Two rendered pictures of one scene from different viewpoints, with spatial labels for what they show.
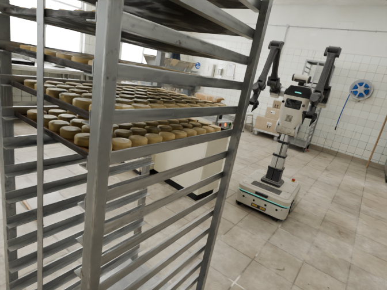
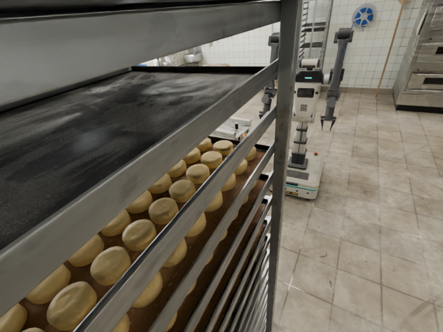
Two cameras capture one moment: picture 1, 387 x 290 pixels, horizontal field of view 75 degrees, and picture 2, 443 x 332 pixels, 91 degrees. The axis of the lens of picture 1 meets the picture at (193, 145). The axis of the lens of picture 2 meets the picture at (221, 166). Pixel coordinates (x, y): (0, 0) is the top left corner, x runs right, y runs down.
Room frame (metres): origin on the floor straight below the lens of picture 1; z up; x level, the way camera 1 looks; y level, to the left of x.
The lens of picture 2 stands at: (0.52, 0.00, 1.78)
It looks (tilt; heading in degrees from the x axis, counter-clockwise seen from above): 35 degrees down; 359
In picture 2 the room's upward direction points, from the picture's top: 7 degrees counter-clockwise
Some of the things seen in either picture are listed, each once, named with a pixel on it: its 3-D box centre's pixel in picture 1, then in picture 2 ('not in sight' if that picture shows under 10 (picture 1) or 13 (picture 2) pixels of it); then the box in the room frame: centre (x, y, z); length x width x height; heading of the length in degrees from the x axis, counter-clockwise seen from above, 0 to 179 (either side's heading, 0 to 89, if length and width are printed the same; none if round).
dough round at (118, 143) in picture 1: (121, 144); not in sight; (0.59, 0.18, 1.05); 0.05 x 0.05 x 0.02
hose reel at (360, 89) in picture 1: (354, 106); (358, 37); (5.34, -3.09, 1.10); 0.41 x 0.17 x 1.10; 56
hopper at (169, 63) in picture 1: (169, 65); not in sight; (2.92, 0.42, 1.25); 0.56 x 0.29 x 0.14; 141
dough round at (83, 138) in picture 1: (85, 139); not in sight; (0.58, 0.26, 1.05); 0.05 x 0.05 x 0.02
